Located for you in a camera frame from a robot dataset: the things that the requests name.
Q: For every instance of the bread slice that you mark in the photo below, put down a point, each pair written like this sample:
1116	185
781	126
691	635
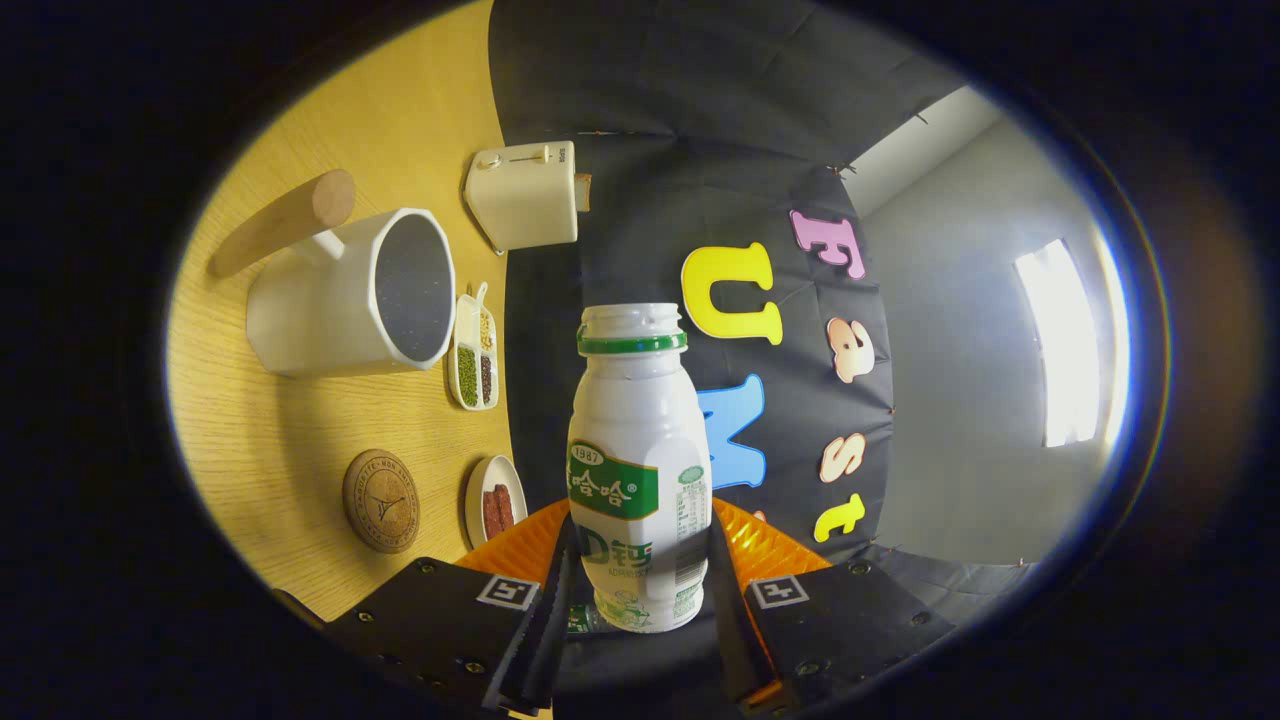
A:
584	192

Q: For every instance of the black backdrop cloth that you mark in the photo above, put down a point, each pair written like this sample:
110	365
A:
680	100

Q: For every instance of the white round plate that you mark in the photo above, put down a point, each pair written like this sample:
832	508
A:
473	505

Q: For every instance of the red meat slice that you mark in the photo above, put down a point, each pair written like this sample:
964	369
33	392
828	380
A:
491	512
506	508

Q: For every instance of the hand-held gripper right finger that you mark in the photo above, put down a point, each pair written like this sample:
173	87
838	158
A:
850	625

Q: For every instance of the white juice bottle green label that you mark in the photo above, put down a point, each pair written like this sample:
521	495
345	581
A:
635	420

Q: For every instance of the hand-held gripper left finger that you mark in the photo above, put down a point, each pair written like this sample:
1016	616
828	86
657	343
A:
440	620

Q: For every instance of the round cork coaster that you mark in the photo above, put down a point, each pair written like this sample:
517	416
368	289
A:
381	500

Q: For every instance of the wooden table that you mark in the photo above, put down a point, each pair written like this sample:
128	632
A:
270	430

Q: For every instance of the white divided bean dish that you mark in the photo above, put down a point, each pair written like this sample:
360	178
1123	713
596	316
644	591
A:
468	370

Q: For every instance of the bright ceiling light panel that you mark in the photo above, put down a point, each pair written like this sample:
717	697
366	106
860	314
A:
1060	340

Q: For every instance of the cream toaster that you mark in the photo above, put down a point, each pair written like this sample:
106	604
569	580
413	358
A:
520	200

